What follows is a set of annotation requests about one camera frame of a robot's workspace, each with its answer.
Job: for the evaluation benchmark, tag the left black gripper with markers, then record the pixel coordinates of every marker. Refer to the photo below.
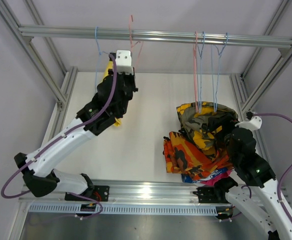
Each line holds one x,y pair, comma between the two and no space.
131,78

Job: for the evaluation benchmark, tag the green camouflage trousers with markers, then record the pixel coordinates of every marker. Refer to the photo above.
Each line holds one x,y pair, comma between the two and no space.
203,128

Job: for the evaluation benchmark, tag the pink trousers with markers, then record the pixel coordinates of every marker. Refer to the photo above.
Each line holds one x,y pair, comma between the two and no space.
215,179

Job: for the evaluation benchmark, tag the orange camouflage trousers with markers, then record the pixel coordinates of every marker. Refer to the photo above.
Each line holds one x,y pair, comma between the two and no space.
183,157

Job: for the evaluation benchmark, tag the blue hanger with orange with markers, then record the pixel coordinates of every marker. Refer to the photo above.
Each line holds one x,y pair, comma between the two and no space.
215,82

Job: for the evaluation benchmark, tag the blue white patterned trousers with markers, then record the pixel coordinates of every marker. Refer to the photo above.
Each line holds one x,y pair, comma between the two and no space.
195,180

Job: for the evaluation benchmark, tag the pink hanger with camouflage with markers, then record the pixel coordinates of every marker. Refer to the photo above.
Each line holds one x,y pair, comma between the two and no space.
134,43

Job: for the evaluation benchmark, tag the pink wire hanger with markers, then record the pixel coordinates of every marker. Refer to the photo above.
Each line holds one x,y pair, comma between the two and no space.
195,72

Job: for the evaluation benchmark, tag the blue hanger with blue trousers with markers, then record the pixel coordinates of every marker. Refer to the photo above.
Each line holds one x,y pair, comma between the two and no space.
199,69

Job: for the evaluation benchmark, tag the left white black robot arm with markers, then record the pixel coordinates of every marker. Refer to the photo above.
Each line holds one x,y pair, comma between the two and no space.
39,167

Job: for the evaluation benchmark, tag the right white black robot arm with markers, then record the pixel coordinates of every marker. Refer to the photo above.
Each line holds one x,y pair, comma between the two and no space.
275,218

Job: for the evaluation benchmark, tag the yellow trousers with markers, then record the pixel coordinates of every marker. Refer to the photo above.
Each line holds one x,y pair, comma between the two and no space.
108,68

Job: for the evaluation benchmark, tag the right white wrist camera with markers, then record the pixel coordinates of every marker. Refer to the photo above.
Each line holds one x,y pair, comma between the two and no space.
252,123

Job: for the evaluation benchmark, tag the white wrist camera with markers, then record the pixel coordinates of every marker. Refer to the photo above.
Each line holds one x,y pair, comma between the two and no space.
252,123
124,62

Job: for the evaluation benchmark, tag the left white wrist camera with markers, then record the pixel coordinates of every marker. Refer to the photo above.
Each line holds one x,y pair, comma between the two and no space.
124,62

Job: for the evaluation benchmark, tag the aluminium hanging rail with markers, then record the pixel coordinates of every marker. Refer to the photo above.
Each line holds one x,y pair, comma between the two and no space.
262,41

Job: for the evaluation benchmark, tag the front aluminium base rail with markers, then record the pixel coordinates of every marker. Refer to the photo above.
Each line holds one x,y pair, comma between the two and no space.
132,193

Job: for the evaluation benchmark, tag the white slotted cable duct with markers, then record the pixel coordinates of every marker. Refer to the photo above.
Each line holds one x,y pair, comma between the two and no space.
125,209

